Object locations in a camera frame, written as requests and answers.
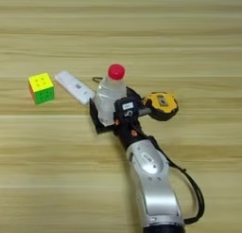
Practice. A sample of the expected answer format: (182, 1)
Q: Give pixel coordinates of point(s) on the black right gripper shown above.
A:
(132, 132)

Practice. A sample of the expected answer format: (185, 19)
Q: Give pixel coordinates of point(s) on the clear water bottle red cap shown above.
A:
(108, 98)

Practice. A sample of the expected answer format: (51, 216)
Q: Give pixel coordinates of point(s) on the white rectangular device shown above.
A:
(74, 86)

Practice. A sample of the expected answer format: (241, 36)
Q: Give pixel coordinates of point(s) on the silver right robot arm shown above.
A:
(154, 186)

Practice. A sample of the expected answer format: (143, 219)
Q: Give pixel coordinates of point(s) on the yellow black tape measure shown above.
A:
(162, 102)

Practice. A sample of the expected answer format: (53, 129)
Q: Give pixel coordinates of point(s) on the yellow green puzzle cube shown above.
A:
(42, 88)

